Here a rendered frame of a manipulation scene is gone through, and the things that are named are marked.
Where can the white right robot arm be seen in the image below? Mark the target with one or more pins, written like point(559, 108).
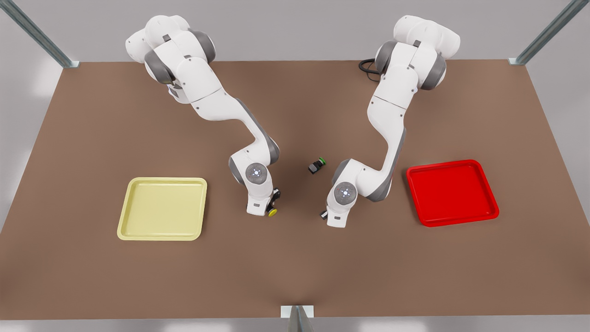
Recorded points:
point(216, 103)

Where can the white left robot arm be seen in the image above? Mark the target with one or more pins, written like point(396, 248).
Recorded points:
point(392, 110)

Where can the pale yellow square tray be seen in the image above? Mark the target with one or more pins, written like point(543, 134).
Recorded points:
point(162, 208)

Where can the red square tray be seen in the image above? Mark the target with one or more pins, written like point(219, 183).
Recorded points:
point(451, 192)

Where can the black switch with yellow button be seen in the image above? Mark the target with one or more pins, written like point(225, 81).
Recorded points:
point(273, 212)

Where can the black switch with green button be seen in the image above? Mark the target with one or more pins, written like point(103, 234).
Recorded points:
point(316, 165)

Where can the silver frame post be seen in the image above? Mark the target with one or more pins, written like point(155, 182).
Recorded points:
point(547, 33)
point(297, 319)
point(40, 36)

